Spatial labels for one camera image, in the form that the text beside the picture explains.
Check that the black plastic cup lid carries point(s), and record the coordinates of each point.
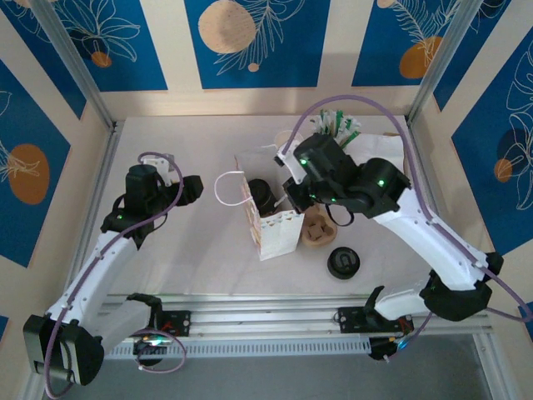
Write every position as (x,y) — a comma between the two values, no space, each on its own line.
(260,191)
(343,262)

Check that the white pastel print paper bag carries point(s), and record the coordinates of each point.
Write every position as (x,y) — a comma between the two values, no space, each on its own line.
(279,237)

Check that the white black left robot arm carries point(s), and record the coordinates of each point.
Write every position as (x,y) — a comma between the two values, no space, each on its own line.
(96,275)

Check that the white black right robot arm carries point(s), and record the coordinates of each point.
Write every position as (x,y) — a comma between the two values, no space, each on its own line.
(437,250)

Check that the brown cardboard cup carrier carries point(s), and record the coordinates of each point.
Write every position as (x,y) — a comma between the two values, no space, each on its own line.
(318,233)

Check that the green white stirrer packet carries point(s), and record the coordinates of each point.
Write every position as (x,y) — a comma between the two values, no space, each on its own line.
(322,118)
(339,118)
(354,125)
(350,139)

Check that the stack of cream paper cups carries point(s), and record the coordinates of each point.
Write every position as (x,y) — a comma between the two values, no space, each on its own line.
(281,139)

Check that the black left controller board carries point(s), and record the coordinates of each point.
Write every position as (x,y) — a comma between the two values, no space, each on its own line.
(143,348)

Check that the black controller board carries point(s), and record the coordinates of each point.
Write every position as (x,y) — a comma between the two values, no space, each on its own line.
(143,348)
(381,350)

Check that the black right controller board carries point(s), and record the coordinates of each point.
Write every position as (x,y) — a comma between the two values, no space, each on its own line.
(381,350)

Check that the aluminium side rail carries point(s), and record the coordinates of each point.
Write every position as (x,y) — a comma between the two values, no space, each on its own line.
(419,154)
(109,146)

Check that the aluminium frame rail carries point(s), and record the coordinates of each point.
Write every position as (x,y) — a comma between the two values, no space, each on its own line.
(258,312)

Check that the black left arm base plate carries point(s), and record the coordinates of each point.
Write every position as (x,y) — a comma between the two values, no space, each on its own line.
(179,323)

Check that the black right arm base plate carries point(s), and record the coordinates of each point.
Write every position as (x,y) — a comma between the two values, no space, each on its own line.
(350,321)

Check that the aluminium frame post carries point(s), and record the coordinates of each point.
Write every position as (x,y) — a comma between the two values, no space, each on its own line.
(77,62)
(440,62)

